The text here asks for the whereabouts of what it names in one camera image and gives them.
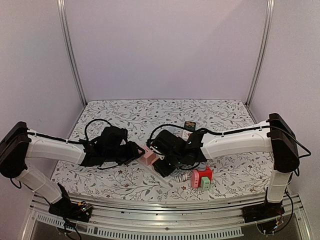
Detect dark green cube adapter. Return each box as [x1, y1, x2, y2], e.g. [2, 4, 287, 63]
[184, 121, 196, 132]

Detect aluminium right corner post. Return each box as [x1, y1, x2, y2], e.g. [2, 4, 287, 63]
[245, 0, 275, 108]

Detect aluminium corner post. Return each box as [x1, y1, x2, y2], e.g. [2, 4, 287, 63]
[56, 0, 88, 107]
[245, 0, 275, 108]

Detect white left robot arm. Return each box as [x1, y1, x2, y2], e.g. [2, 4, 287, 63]
[0, 121, 145, 217]

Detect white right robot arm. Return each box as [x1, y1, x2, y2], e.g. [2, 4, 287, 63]
[146, 113, 300, 218]

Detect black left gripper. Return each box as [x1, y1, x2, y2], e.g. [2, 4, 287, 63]
[104, 142, 146, 167]

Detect light blue coiled cable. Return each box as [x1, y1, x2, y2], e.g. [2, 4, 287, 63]
[172, 161, 208, 176]

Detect aluminium left corner post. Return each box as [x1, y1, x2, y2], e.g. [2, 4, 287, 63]
[56, 0, 88, 107]

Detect aluminium front rail frame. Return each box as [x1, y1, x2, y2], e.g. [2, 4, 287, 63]
[21, 193, 317, 240]

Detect red cube socket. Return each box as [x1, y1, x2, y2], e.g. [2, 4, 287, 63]
[191, 166, 213, 189]

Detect floral patterned table mat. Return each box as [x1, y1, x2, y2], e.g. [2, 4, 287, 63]
[51, 99, 274, 202]

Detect pink cube socket adapter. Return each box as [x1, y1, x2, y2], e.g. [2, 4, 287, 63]
[139, 145, 159, 166]

